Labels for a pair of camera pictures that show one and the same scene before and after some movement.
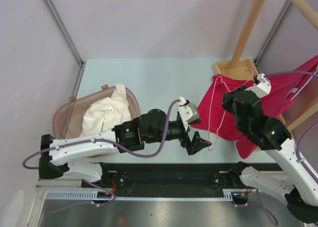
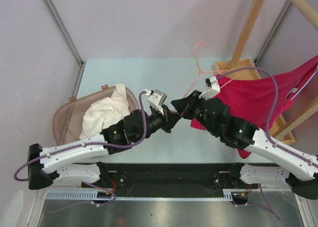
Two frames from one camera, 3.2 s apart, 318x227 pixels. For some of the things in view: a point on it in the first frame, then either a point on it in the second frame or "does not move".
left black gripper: x=197 y=143 -> x=171 y=118
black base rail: x=169 y=178 does not move
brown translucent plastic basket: x=67 y=121 does not move
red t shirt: x=216 y=118 does not move
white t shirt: x=106 y=113 does not move
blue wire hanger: x=295 y=95 does not move
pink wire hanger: x=222 y=121 -> x=200 y=71
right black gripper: x=224 y=99 -> x=184 y=106
